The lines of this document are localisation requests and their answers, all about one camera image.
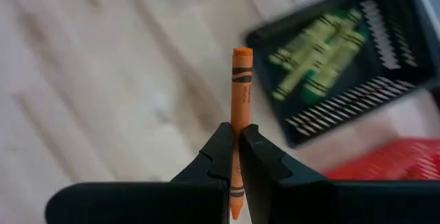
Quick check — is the red mesh basket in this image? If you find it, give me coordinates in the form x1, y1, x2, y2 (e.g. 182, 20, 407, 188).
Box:
322, 137, 440, 182

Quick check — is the yellow crayon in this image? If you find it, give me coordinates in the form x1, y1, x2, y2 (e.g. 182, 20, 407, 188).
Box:
300, 43, 362, 105
270, 45, 344, 102
267, 8, 364, 67
281, 27, 367, 80

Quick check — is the orange crayon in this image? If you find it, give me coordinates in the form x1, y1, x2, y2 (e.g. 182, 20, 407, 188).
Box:
228, 47, 254, 221

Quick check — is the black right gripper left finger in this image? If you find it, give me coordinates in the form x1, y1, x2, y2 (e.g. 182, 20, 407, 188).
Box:
44, 122, 235, 224

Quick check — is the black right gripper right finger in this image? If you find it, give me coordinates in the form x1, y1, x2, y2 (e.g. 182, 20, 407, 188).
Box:
238, 124, 440, 224

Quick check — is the black mesh basket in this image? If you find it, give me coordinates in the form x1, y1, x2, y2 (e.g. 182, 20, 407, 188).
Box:
243, 0, 440, 149

